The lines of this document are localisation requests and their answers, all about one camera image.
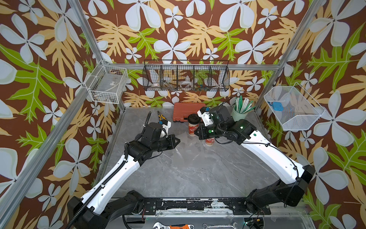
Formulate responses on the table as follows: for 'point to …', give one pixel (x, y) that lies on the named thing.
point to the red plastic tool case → (182, 110)
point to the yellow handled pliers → (160, 116)
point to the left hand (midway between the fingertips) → (181, 139)
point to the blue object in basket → (277, 106)
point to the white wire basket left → (106, 83)
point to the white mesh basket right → (300, 111)
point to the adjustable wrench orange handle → (158, 225)
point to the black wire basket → (186, 75)
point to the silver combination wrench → (205, 225)
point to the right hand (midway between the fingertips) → (192, 132)
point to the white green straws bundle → (241, 106)
